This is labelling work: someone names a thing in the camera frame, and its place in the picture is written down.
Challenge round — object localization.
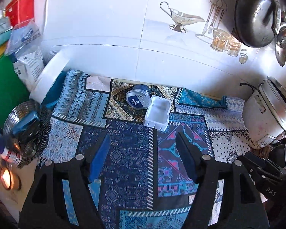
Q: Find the white plastic tray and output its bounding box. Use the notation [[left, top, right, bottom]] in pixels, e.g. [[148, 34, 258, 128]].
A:
[[142, 95, 171, 131]]

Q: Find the blue lucky cup container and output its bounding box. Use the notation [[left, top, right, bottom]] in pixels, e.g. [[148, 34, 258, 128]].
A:
[[125, 84, 151, 110]]

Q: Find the patchwork blue table mat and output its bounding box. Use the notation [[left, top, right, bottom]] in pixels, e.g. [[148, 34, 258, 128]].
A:
[[41, 69, 250, 228]]

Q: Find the white rice cooker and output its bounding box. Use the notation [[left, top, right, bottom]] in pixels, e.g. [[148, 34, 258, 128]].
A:
[[242, 77, 286, 149]]

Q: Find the lit candle jar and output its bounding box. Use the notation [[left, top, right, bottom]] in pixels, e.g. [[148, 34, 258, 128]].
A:
[[0, 167, 22, 191]]

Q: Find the hanging metal strainer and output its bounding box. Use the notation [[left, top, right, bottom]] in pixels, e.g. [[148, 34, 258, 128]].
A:
[[275, 21, 286, 67]]

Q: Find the black hanging frying pan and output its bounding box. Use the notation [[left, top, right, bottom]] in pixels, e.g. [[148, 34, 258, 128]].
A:
[[232, 0, 281, 48]]

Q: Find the red box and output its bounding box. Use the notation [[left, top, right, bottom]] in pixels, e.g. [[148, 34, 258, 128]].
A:
[[5, 0, 35, 27]]

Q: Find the metal wire basket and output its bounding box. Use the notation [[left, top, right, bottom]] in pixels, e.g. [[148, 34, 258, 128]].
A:
[[3, 100, 51, 169]]

